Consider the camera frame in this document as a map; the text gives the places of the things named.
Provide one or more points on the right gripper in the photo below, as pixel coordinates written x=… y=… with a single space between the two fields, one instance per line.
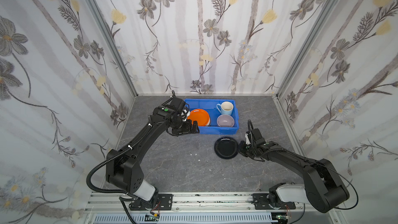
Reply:
x=246 y=147

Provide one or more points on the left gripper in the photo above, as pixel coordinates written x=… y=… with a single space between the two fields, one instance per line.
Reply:
x=184 y=129

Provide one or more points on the orange plate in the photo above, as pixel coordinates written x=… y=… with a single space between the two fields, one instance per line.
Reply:
x=201 y=116

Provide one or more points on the black plate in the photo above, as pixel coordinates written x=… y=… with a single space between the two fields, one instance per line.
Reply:
x=226 y=147

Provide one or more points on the blue plastic bin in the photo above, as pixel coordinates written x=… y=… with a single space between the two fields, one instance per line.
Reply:
x=210 y=105

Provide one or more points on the purple ceramic bowl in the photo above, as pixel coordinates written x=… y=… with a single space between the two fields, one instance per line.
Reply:
x=226 y=121

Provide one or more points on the light blue mug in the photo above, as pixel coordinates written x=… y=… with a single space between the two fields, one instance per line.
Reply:
x=225 y=108

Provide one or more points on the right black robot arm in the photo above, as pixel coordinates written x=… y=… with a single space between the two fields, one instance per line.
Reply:
x=322 y=186

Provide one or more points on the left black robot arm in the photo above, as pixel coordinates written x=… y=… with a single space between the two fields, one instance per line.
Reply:
x=125 y=172

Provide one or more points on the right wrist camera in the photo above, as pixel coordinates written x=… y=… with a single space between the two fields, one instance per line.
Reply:
x=248 y=138

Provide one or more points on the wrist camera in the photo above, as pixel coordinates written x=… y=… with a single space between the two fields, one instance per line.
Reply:
x=185 y=112
x=248 y=138

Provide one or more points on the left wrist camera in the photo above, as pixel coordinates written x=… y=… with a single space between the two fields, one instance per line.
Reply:
x=185 y=112

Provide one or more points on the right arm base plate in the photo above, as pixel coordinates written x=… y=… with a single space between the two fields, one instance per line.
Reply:
x=265 y=201

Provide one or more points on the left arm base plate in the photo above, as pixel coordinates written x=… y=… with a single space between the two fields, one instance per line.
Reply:
x=159 y=202

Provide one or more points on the white cable duct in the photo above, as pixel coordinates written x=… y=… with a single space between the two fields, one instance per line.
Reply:
x=205 y=218

